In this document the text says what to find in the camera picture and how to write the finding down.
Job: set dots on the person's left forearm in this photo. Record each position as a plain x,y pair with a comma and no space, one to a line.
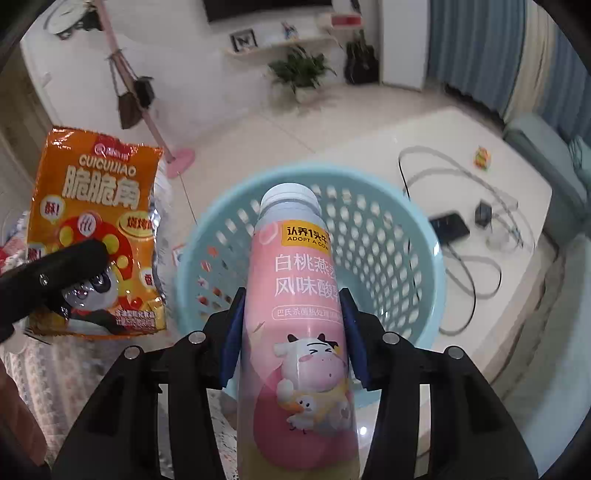
18,415

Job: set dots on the panda wall clock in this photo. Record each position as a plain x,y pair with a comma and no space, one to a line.
69,16

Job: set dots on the brown hanging bag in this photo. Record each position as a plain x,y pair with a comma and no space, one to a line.
128,113

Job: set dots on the black charger plug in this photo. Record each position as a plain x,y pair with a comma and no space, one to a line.
483,214

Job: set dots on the grey sofa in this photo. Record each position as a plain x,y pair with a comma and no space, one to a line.
554,346

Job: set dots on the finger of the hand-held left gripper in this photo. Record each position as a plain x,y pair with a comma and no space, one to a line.
55,274

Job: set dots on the black smartphone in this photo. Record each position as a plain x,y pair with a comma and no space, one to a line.
449,226

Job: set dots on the black acoustic guitar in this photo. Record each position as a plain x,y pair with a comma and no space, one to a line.
362,64

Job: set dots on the striped lace-edged tablecloth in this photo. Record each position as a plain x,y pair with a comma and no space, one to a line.
69,364

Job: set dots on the cream curtain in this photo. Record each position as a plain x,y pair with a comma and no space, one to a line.
535,69

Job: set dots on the white power adapter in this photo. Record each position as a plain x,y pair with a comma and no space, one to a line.
498,237

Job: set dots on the pink yogurt drink bottle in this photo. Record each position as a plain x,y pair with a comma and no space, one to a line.
300,277

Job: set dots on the teal sofa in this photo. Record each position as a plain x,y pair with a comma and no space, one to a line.
540,147

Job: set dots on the small colourful cube toy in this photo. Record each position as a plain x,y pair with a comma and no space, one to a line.
481,158

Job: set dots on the blue curtain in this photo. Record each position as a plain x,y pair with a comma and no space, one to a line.
572,101
471,46

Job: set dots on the silver and red packet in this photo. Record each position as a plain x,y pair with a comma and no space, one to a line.
14,240

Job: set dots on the white curved low wall shelf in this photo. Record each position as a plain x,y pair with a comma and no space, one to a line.
277,48

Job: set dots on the pink coat rack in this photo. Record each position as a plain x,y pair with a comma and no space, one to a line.
180,161

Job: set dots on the crumpled clear plastic wrapper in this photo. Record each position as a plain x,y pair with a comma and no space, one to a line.
162,217

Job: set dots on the black hanging bag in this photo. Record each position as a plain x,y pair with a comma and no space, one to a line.
144,92

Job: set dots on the teal cushion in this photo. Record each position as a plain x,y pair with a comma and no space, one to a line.
581,159

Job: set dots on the small pen holder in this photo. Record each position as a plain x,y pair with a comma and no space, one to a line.
290,30

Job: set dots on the green potted plant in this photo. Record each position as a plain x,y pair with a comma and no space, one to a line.
300,69

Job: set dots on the black wall television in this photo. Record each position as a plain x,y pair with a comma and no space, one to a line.
268,9

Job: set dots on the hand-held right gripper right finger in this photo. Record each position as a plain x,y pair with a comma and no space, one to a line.
355,341

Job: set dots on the black butterfly picture frame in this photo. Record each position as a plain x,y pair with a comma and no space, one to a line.
243,40

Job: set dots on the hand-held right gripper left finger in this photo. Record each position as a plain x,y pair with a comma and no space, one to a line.
231,341

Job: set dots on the white standing air conditioner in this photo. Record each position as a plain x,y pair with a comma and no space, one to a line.
406,46

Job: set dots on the red and white wall box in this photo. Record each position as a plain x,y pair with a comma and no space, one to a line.
346,21

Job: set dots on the orange snack bag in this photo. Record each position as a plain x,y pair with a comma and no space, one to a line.
92,184

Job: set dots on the light blue plastic basket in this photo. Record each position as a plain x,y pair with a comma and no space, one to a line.
392,240

